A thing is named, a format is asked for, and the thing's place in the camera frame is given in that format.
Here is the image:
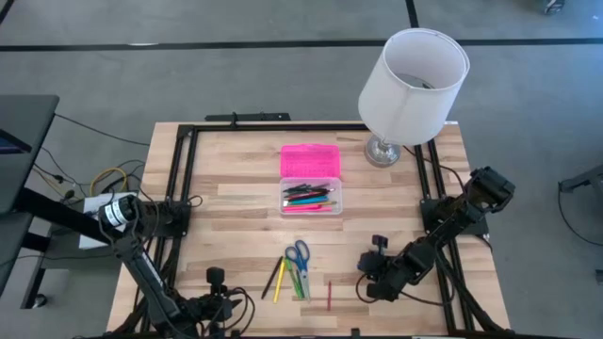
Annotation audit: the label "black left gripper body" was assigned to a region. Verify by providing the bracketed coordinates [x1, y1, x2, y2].
[186, 266, 236, 338]

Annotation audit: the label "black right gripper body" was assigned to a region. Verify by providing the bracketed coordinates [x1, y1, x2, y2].
[356, 234, 412, 303]

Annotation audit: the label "black pen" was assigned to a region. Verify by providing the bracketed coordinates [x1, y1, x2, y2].
[286, 184, 332, 197]
[261, 256, 284, 301]

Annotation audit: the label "yellow highlighter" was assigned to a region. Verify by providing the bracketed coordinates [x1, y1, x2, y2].
[273, 257, 287, 304]

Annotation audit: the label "green mechanical pencil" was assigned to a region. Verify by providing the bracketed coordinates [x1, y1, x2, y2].
[284, 257, 303, 300]

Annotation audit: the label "blue handled scissors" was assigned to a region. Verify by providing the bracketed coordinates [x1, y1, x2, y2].
[284, 239, 312, 302]

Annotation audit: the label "clear box with pink lid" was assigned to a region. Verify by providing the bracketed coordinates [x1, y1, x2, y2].
[278, 143, 344, 217]

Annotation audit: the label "white box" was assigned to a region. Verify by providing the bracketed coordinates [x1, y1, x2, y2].
[78, 191, 138, 250]

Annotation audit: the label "lamp with white shade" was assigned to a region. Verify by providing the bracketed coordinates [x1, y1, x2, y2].
[357, 26, 471, 167]

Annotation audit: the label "black stand leg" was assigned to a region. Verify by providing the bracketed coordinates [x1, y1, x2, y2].
[558, 163, 603, 194]

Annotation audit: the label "dark laptop screen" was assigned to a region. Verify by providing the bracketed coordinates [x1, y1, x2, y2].
[0, 127, 33, 155]

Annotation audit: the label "black desk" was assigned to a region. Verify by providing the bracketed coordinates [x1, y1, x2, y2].
[0, 93, 128, 310]

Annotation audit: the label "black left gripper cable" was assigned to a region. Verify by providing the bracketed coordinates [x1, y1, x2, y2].
[220, 285, 256, 338]

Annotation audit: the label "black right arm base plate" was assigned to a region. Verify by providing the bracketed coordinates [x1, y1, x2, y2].
[420, 197, 491, 238]

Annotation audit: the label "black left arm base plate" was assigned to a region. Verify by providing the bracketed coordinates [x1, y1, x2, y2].
[140, 200, 192, 238]

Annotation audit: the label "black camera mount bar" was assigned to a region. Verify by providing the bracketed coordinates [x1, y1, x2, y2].
[204, 111, 292, 128]

